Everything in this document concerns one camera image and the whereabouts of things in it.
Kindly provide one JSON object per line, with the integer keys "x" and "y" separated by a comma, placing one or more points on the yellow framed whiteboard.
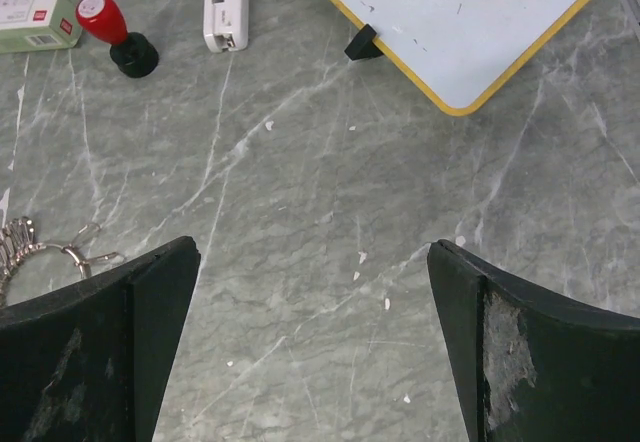
{"x": 457, "y": 52}

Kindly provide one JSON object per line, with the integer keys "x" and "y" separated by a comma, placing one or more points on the white stapler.
{"x": 226, "y": 25}

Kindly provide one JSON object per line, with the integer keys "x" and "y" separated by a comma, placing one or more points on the red black stamp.
{"x": 131, "y": 52}

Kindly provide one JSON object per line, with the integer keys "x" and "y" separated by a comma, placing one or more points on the green white staple box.
{"x": 38, "y": 25}

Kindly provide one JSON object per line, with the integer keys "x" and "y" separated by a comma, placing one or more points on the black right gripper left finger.
{"x": 91, "y": 361}

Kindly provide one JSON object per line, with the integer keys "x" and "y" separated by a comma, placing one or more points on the large metal keyring with clips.
{"x": 20, "y": 243}

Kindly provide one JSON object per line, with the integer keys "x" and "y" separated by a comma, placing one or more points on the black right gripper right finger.
{"x": 528, "y": 363}

